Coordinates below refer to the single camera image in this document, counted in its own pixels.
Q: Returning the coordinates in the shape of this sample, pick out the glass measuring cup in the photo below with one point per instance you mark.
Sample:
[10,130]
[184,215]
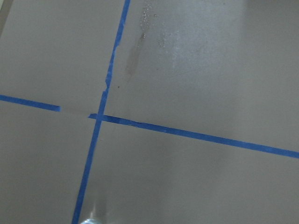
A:
[92,220]

